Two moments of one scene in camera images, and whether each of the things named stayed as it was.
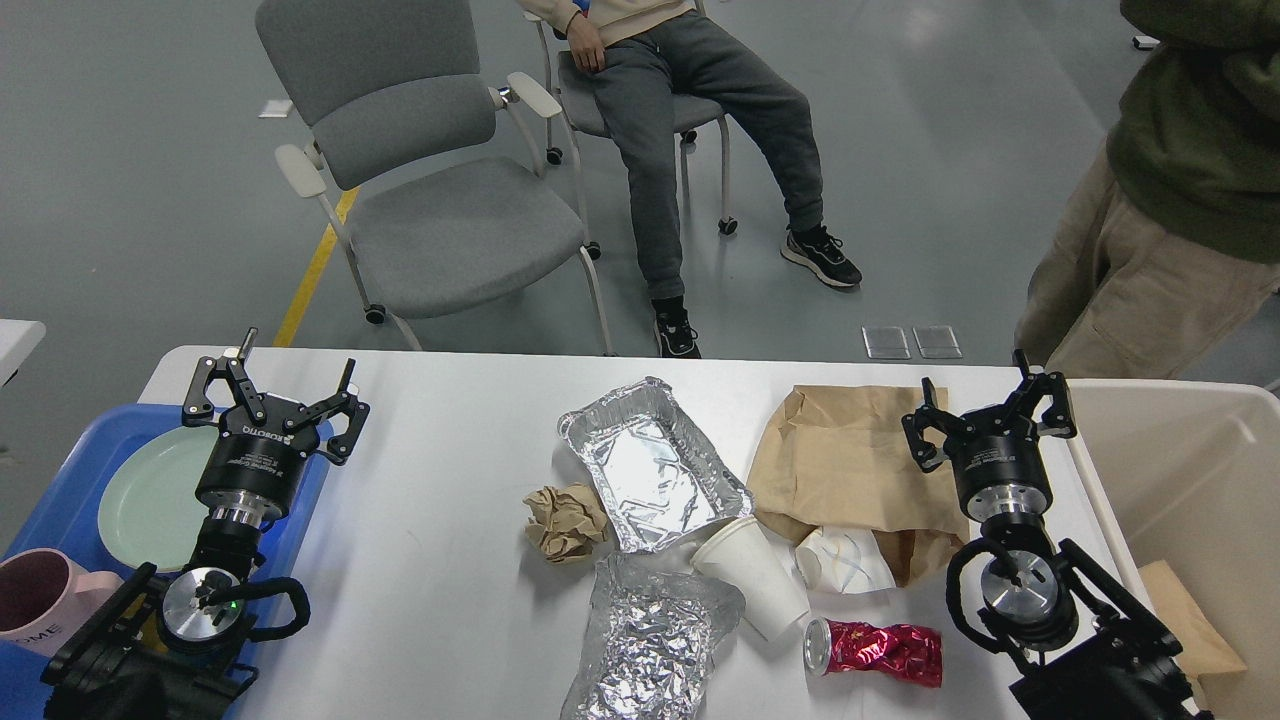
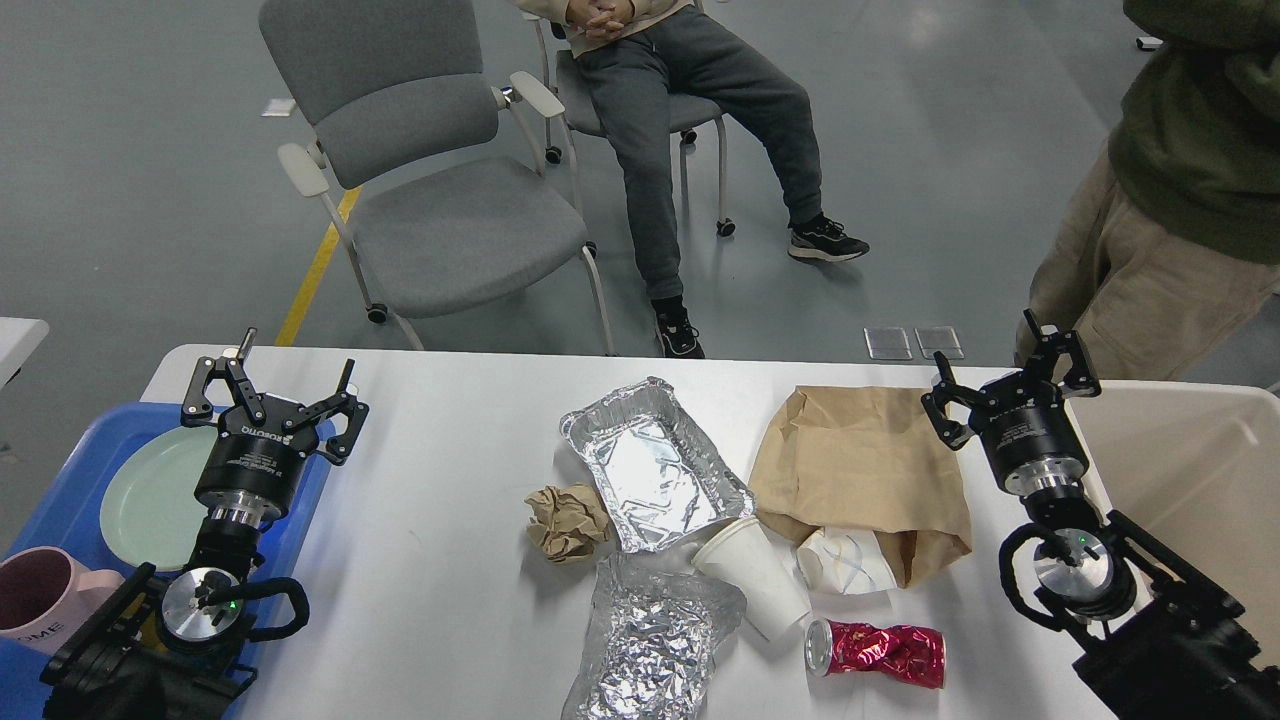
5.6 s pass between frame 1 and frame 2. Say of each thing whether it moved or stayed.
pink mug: stayed
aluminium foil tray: stayed
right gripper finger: moved
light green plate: stayed
